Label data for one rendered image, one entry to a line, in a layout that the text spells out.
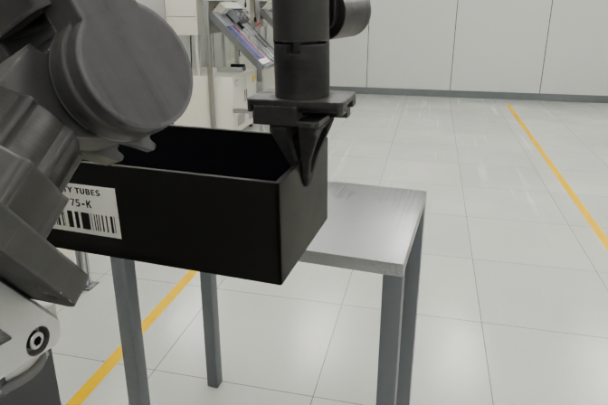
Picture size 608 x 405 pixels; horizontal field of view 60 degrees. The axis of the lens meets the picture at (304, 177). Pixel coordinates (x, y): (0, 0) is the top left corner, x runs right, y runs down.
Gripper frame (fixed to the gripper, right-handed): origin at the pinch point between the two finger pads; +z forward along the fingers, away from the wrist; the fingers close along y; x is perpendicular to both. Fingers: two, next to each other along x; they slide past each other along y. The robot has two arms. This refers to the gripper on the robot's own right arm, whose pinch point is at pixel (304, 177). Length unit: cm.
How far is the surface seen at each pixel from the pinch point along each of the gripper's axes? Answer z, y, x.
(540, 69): 86, -98, -740
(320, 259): 33, 10, -41
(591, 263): 117, -82, -225
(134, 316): 57, 60, -42
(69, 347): 111, 126, -83
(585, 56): 68, -152, -745
